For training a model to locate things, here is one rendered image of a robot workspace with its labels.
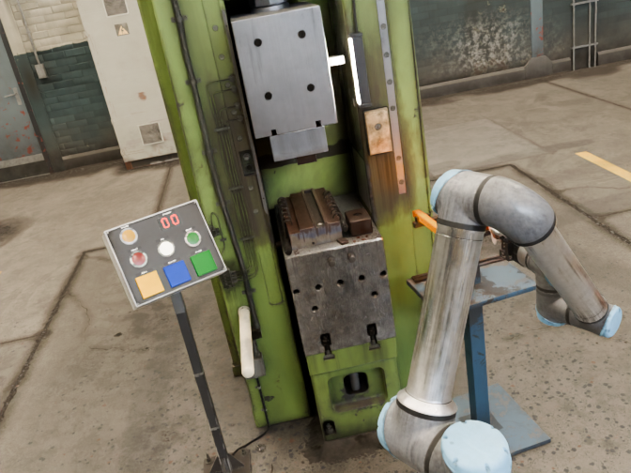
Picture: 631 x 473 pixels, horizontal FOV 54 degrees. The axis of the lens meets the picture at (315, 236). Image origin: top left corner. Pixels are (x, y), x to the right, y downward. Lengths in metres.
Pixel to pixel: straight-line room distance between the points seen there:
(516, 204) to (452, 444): 0.55
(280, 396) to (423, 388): 1.43
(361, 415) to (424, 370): 1.27
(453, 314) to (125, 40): 6.42
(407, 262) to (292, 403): 0.84
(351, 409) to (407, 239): 0.76
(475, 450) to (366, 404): 1.31
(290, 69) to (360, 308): 0.95
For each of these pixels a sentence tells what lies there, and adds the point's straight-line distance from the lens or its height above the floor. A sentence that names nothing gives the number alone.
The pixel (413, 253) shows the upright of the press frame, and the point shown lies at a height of 0.72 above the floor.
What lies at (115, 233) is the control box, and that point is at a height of 1.18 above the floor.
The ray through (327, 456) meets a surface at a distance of 2.79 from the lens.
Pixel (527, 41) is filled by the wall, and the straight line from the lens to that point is 8.99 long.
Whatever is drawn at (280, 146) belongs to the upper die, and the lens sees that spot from 2.25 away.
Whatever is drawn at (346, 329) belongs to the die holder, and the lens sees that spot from 2.51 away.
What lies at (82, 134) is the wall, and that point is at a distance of 8.49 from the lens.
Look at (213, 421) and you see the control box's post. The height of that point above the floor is 0.28.
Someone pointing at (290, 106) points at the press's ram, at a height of 1.45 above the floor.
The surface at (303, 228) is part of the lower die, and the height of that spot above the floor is 0.99.
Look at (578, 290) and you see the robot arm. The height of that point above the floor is 1.06.
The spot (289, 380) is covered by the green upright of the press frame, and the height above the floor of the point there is 0.23.
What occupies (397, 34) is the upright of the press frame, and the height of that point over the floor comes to 1.61.
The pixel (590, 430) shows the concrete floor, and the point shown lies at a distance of 2.86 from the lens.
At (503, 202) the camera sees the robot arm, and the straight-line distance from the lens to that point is 1.39.
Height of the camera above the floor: 1.90
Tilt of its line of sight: 24 degrees down
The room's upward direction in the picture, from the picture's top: 10 degrees counter-clockwise
